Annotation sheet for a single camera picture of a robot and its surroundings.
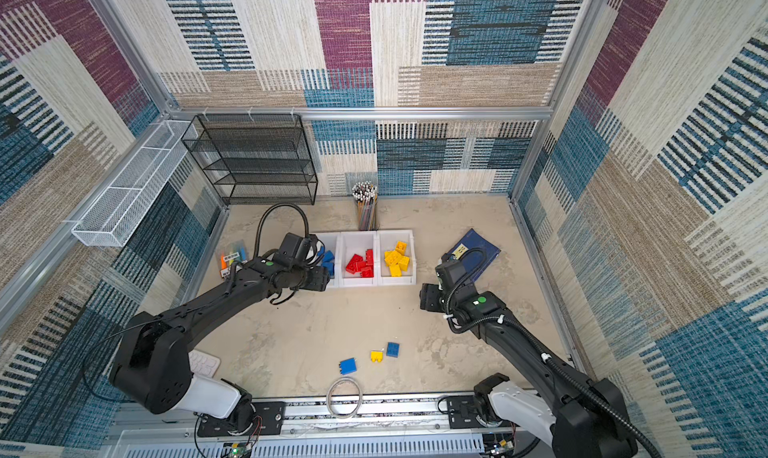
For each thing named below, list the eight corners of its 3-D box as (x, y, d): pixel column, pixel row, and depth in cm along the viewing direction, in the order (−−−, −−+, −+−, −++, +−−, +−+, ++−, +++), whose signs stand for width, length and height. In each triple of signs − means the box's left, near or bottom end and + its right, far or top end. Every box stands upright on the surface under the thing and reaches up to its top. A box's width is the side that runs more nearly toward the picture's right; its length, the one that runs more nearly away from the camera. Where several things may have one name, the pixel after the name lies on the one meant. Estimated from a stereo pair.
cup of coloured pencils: (363, 235, 111) (359, 200, 96) (355, 222, 115) (350, 185, 100) (380, 229, 113) (379, 192, 98) (372, 215, 117) (370, 179, 102)
